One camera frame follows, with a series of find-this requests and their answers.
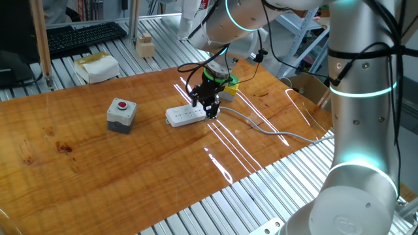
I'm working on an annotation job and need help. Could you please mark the aluminium upright post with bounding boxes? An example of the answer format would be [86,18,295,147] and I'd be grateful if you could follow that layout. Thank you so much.
[127,0,141,45]

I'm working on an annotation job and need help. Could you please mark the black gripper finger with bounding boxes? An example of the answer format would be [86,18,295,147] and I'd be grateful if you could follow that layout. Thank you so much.
[203,99,213,119]
[211,97,221,119]

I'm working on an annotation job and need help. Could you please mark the wooden block puzzle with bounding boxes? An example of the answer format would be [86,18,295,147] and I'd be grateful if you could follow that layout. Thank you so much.
[135,31,156,59]

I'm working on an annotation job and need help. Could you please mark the white tissue pack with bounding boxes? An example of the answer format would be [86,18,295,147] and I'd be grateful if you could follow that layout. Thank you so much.
[73,51,121,84]

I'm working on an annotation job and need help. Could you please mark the green wrist flange ring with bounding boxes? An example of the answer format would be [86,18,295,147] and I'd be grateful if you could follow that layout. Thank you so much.
[202,67,231,84]

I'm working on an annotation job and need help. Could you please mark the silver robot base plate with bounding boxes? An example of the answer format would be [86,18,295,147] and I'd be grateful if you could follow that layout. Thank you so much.
[248,217,285,235]

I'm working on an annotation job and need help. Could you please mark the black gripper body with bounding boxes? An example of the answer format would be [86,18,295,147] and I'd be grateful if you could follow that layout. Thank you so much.
[195,80,226,102]

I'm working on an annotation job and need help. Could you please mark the white four-socket power strip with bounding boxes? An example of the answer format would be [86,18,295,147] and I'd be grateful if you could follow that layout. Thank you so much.
[165,103,221,128]

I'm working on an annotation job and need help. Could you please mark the pale grey power strip cable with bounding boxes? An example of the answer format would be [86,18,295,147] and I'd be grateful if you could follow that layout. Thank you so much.
[217,106,336,145]

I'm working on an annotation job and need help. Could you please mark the brown cardboard box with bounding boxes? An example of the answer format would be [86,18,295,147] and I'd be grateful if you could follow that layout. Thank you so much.
[286,73,331,109]

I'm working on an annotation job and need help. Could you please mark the black computer keyboard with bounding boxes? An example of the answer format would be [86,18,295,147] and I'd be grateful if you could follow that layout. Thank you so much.
[45,22,128,56]

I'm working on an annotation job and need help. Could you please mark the black cable strap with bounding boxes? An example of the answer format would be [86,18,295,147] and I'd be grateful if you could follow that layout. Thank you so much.
[327,44,418,61]

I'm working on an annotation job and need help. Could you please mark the wood-grain table mat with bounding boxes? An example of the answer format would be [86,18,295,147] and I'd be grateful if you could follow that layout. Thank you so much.
[0,58,334,235]

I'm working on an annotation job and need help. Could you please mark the red button grey box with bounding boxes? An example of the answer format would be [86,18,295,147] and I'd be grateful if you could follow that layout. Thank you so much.
[106,97,138,135]

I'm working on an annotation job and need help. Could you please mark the black computer monitor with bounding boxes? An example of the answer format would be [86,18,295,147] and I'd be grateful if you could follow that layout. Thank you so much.
[0,0,44,88]

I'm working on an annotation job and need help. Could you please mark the wooden upright post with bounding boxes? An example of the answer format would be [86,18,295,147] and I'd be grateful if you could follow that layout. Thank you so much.
[29,0,54,79]

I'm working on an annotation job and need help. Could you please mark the white metal shelf rack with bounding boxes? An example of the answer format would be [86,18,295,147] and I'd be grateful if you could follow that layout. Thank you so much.
[276,6,330,79]

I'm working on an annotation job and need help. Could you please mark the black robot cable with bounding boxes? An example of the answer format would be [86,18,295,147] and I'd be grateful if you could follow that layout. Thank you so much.
[177,44,231,97]
[225,0,347,89]

